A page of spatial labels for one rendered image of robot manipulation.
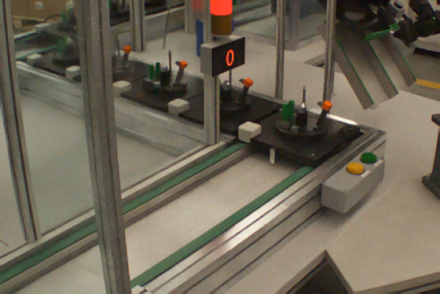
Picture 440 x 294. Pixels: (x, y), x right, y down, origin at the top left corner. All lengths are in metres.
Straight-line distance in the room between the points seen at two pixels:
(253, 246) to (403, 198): 0.50
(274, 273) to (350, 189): 0.28
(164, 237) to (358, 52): 0.88
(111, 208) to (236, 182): 0.70
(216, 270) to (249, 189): 0.35
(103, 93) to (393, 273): 0.80
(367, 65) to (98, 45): 1.24
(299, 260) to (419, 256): 0.28
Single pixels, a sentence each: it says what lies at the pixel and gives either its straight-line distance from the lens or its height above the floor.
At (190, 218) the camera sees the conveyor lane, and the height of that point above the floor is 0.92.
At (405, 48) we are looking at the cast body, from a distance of 1.72.
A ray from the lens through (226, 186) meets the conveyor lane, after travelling 1.53.
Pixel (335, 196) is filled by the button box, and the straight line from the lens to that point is 1.47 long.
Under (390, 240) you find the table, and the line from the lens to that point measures 1.48.
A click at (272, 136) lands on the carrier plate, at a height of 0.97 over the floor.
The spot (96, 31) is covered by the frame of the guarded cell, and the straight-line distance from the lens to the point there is 0.79.
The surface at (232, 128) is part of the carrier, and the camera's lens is 1.69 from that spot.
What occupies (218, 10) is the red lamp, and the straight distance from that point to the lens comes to 1.47.
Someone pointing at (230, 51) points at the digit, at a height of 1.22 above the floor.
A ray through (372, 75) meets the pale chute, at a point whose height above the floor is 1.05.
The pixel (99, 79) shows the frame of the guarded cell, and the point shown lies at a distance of 0.80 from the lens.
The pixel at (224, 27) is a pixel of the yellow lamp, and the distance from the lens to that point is 1.48.
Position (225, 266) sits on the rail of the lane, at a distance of 1.25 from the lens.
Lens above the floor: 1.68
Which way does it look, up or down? 27 degrees down
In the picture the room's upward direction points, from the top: straight up
